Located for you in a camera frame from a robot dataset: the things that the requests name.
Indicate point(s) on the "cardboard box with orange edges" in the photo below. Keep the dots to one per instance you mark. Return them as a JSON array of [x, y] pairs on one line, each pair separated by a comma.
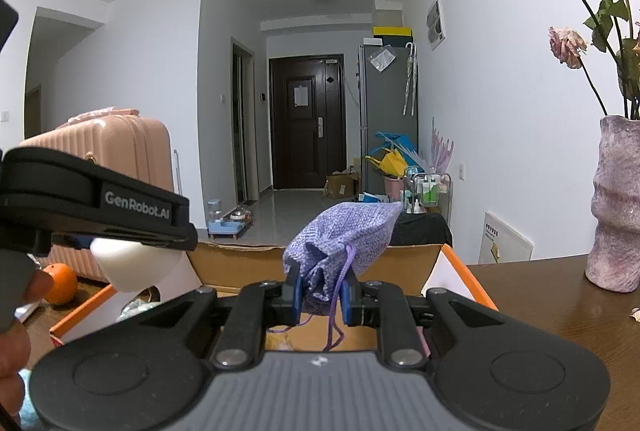
[[240, 266]]

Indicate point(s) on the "white folded umbrella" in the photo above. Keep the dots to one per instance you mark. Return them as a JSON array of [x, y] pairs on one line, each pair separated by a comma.
[[410, 81]]

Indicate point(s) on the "blue plastic item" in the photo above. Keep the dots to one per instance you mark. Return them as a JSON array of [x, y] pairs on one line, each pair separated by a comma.
[[397, 142]]

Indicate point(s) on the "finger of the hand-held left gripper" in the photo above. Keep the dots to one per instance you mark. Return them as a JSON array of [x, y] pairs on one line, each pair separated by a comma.
[[150, 237]]

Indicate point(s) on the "white mop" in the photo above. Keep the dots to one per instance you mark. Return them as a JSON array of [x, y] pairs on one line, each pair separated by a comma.
[[176, 171]]

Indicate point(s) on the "white trolley with bottles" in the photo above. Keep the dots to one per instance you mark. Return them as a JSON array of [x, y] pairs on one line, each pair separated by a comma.
[[430, 191]]

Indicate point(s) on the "white foam block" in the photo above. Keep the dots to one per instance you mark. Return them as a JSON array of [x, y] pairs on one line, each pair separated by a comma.
[[130, 266]]

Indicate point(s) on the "pink bucket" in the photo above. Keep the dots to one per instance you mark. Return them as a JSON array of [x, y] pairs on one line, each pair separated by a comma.
[[393, 188]]

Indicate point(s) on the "folded pink cloth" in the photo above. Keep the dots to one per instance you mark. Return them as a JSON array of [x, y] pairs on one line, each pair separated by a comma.
[[100, 115]]

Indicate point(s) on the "brown cardboard box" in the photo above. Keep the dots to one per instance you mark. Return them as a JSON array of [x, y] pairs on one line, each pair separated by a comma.
[[340, 186]]

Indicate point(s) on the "pink textured vase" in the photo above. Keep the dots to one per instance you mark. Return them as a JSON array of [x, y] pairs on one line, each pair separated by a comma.
[[615, 211]]

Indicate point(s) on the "white wall outlet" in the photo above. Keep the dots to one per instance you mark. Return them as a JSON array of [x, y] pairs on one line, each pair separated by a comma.
[[461, 171]]

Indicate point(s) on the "yellow and black box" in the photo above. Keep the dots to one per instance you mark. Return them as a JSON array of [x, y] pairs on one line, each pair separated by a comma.
[[392, 32]]

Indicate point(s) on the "person's left hand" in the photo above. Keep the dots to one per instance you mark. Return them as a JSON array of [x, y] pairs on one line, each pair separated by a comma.
[[15, 346]]

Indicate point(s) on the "white board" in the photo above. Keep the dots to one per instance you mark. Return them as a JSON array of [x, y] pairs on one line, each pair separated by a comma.
[[505, 241]]

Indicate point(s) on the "dark side door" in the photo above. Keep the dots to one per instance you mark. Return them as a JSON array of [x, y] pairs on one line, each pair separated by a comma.
[[242, 126]]

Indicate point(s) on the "pink suitcase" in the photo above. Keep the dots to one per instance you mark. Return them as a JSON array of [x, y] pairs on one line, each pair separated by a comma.
[[125, 151]]

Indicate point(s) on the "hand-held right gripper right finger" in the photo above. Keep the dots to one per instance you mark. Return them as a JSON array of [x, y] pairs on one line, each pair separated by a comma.
[[346, 306]]

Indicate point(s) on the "pink fairy wings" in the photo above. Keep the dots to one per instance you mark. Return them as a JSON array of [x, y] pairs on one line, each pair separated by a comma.
[[440, 146]]

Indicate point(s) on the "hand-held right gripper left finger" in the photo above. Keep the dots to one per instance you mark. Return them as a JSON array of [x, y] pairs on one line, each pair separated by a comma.
[[298, 296]]

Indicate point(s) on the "pile of blue packets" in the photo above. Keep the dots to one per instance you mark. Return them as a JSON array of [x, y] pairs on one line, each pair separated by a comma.
[[372, 197]]

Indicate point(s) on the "grey refrigerator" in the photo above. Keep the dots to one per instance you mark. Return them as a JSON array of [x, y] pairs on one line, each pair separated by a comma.
[[385, 106]]

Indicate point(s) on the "clear plastic bag on refrigerator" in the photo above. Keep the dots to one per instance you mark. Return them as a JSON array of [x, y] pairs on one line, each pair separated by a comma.
[[381, 60]]

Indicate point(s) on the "orange fruit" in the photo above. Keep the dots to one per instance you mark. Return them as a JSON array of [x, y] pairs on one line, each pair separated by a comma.
[[62, 286]]

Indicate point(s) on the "blue pet feeder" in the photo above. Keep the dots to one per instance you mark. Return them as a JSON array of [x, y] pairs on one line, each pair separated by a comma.
[[220, 226]]

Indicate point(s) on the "dark brown entrance door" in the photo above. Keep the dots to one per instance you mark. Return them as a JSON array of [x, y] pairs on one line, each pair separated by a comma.
[[305, 146]]

